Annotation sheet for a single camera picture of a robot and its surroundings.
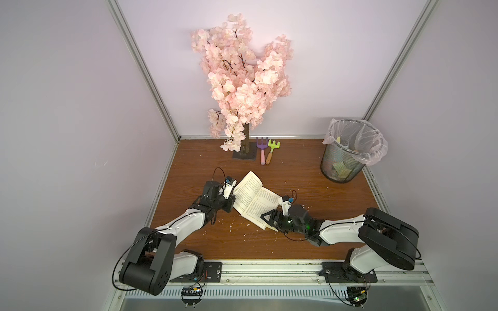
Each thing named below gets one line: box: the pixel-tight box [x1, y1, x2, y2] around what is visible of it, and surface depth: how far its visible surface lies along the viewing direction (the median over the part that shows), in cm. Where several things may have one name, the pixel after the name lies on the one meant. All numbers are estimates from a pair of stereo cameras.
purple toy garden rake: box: [256, 136, 269, 166], surface depth 116 cm
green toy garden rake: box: [265, 139, 281, 166], surface depth 116 cm
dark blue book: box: [233, 171, 281, 232], surface depth 92 cm
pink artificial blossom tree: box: [191, 13, 294, 161], surface depth 75 cm
